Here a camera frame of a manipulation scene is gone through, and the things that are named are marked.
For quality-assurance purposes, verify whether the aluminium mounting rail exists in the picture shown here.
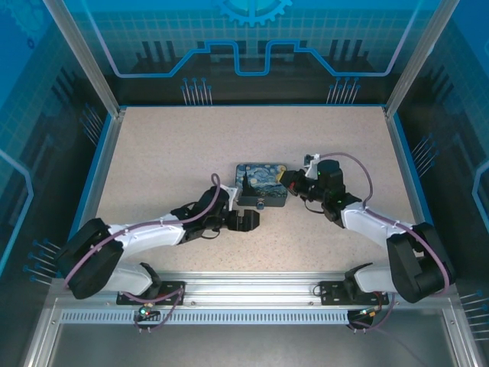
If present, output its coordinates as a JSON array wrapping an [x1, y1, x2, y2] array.
[[49, 271, 455, 307]]

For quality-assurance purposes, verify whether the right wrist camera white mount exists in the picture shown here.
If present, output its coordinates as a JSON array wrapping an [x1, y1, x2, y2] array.
[[303, 153, 321, 173]]

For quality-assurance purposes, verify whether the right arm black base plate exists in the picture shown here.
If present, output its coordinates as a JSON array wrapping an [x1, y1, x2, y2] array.
[[318, 281, 390, 306]]

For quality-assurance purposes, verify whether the starry night print tin box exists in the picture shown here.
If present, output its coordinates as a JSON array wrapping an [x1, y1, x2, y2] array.
[[235, 162, 289, 209]]

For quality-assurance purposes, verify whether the right aluminium frame post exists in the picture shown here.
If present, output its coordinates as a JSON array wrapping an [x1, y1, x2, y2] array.
[[384, 0, 461, 118]]

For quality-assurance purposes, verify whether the aluminium frame post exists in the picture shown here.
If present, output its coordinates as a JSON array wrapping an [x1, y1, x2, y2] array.
[[384, 0, 461, 118], [41, 0, 127, 118]]

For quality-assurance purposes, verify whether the slotted grey cable duct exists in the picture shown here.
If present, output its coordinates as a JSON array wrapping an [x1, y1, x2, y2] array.
[[60, 310, 356, 324]]

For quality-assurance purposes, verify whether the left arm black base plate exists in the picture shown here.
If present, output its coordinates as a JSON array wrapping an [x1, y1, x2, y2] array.
[[116, 281, 187, 306]]

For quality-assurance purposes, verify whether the left connector with green light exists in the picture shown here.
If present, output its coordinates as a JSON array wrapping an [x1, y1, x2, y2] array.
[[138, 302, 160, 321]]

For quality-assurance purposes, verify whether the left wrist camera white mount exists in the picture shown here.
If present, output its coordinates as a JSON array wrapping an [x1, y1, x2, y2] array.
[[219, 184, 240, 206]]

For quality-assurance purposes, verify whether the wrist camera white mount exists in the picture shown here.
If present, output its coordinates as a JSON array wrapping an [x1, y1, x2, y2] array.
[[219, 184, 240, 206], [303, 153, 321, 173]]

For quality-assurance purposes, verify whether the left aluminium frame post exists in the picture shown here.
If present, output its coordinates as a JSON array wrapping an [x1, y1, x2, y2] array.
[[41, 0, 127, 118]]

